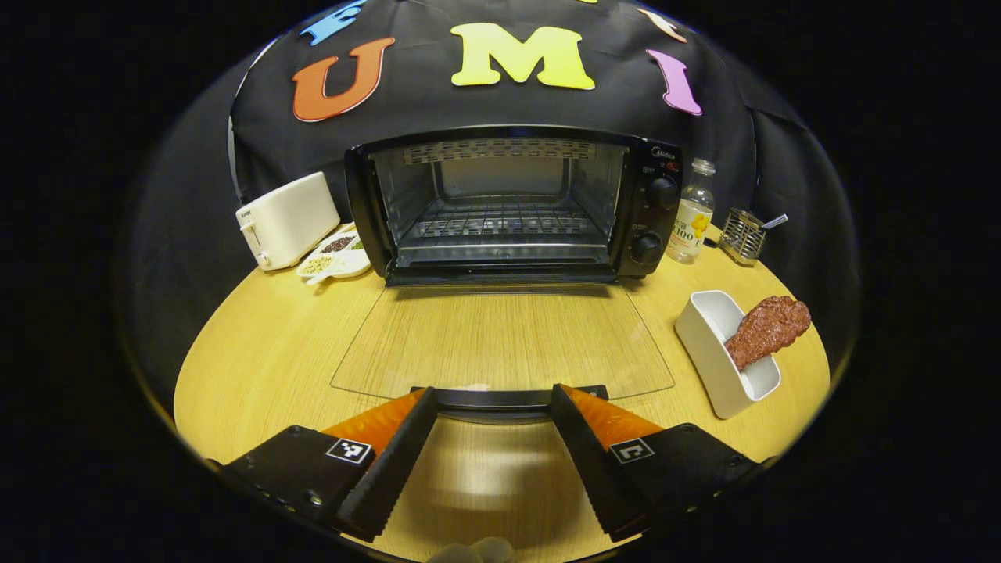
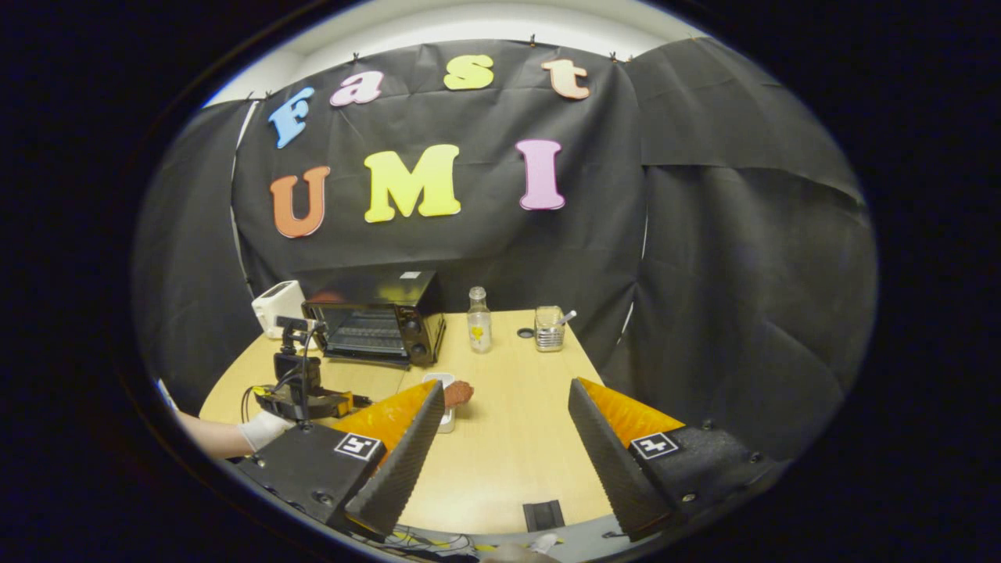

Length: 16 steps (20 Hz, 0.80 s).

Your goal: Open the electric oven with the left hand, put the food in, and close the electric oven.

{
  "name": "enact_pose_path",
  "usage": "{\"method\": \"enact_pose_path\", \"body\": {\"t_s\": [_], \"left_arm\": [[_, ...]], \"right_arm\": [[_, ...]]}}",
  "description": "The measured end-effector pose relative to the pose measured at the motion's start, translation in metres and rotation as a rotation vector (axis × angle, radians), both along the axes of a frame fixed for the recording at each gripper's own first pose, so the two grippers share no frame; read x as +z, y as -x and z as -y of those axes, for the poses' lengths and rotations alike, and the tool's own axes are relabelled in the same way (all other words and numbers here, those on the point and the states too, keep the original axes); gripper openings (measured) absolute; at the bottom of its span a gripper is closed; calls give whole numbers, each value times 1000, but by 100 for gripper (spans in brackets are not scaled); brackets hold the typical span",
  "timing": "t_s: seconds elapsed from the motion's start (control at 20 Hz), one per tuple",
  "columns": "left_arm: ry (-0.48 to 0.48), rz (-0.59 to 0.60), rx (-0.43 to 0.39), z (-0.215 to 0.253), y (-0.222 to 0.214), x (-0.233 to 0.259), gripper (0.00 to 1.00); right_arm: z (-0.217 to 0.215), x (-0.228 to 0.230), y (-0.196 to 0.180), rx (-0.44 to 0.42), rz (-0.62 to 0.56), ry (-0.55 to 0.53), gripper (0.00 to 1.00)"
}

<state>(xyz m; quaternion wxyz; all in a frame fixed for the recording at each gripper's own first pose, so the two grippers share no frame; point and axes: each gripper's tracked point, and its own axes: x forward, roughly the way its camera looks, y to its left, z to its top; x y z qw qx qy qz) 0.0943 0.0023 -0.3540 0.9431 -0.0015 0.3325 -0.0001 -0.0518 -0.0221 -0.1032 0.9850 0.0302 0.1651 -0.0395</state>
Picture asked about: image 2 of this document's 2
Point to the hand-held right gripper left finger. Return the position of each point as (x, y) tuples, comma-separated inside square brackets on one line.
[(407, 461)]

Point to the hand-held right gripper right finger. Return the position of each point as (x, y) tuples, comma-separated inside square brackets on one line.
[(606, 461)]

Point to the brown meat slice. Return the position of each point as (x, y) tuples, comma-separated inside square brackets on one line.
[(460, 392)]

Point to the black electric oven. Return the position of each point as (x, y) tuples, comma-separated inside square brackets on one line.
[(414, 328)]

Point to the white plastic tray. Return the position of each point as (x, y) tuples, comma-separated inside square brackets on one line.
[(447, 422)]

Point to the black table clamp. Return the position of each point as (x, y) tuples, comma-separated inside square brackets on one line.
[(543, 516)]

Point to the white toaster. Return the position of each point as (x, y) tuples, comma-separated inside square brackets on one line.
[(275, 305)]

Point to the clear bottle yellow label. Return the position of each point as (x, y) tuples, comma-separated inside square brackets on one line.
[(478, 328)]

